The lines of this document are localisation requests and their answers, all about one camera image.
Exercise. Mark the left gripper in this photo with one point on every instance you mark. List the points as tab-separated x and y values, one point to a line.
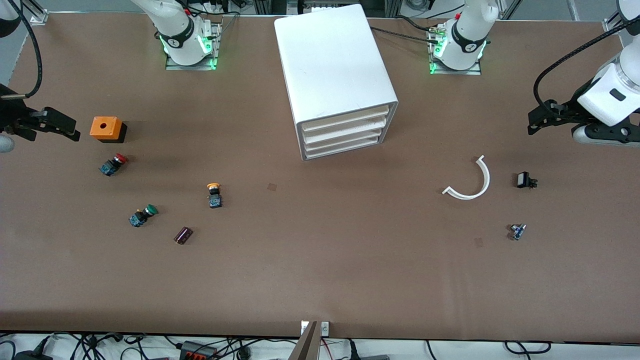
573	103

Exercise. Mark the yellow push button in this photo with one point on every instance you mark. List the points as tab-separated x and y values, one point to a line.
214	197

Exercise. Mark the white plastic drawer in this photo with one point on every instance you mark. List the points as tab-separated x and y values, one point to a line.
345	147
345	138
345	120
345	129

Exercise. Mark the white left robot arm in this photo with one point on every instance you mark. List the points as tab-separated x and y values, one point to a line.
465	30

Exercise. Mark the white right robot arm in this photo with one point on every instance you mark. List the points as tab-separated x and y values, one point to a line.
175	25

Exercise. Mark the red push button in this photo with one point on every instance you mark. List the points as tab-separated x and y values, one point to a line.
112	165

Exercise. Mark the green push button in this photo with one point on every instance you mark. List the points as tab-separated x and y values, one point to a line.
142	216

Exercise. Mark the white drawer cabinet shell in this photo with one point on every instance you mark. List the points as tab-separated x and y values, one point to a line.
330	60

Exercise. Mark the orange box with black base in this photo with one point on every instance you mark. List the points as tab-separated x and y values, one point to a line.
104	127

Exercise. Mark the white curved plastic strip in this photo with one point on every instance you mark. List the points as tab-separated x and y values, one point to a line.
486	184

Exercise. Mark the aluminium profile corner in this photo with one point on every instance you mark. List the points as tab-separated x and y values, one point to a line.
612	25
39	17

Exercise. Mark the small blue potentiometer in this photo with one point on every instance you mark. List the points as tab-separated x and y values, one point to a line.
517	232

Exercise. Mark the dark purple capacitor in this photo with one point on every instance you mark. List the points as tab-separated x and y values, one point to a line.
183	235

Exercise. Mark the black power adapter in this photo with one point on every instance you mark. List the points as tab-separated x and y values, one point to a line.
32	356

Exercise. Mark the black power strip red switches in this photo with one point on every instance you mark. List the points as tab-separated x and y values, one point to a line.
197	351

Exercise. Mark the black rocker switch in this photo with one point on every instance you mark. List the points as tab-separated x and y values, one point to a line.
524	180

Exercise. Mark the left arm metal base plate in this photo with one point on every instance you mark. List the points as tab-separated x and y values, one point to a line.
470	72

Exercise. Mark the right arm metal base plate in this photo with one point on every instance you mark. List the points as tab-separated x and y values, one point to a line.
216	45

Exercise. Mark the white table edge bracket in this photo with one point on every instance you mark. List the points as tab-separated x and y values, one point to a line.
325	328

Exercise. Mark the grey camera stand post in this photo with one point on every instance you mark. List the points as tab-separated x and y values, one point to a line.
306	347

